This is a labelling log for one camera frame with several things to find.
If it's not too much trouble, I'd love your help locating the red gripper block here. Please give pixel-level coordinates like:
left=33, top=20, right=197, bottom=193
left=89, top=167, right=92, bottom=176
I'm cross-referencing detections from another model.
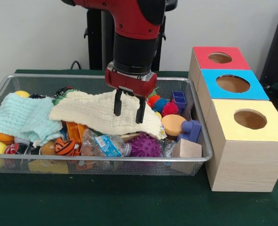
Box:
left=105, top=67, right=158, bottom=124

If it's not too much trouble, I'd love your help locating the cream waffle cloth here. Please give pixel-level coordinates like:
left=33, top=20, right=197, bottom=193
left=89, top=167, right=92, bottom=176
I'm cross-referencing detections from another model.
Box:
left=49, top=90, right=163, bottom=139

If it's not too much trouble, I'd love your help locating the shallow clear mesh bin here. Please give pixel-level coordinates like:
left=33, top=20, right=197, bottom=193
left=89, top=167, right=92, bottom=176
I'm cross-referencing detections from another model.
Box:
left=0, top=73, right=213, bottom=176

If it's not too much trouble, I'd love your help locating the wooden box with three holes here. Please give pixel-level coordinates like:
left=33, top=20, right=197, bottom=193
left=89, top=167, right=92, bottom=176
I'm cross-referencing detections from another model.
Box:
left=188, top=46, right=278, bottom=193

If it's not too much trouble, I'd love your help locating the purple spiky ball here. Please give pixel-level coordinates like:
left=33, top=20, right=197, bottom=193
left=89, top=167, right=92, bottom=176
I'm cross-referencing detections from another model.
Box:
left=129, top=131, right=163, bottom=158

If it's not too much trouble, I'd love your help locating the crushed clear plastic bottle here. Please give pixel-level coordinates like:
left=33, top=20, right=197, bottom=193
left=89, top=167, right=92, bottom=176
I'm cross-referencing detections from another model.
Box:
left=81, top=129, right=132, bottom=158

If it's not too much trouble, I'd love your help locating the round tan wooden disc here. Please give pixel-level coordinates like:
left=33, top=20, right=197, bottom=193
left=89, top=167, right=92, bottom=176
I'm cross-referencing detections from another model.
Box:
left=161, top=114, right=187, bottom=137

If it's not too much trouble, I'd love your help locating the blue plastic brick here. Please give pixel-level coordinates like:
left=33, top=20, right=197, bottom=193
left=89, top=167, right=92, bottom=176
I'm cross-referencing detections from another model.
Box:
left=171, top=90, right=188, bottom=109

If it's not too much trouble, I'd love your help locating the purple toy block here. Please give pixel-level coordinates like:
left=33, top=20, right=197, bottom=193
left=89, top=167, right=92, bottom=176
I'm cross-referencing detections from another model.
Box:
left=176, top=119, right=202, bottom=143

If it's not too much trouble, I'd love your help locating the plain wooden cube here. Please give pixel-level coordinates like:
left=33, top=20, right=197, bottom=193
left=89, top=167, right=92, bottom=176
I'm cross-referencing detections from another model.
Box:
left=171, top=138, right=203, bottom=175

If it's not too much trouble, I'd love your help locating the orange tiger plush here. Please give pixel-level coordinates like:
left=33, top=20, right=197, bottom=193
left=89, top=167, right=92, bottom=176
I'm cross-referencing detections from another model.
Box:
left=54, top=138, right=81, bottom=156

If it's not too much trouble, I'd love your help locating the light blue waffle cloth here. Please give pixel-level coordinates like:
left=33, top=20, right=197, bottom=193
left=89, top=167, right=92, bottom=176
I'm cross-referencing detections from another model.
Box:
left=0, top=92, right=64, bottom=147

